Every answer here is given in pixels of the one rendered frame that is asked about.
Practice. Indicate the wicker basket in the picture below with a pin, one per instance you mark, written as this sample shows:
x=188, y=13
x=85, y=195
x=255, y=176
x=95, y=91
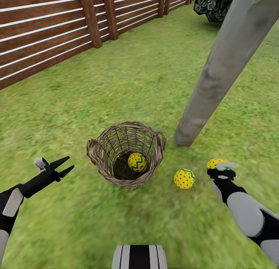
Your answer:
x=109, y=171

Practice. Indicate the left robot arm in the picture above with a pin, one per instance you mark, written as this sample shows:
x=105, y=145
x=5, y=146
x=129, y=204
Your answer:
x=11, y=199

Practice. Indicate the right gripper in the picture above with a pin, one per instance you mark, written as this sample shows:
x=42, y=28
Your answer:
x=214, y=172

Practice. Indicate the easter egg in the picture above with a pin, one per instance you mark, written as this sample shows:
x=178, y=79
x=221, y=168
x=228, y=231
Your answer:
x=137, y=162
x=213, y=164
x=184, y=178

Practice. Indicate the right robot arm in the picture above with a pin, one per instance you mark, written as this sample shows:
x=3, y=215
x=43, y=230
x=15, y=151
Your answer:
x=253, y=219

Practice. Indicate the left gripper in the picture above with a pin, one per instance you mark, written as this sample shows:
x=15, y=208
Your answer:
x=50, y=175

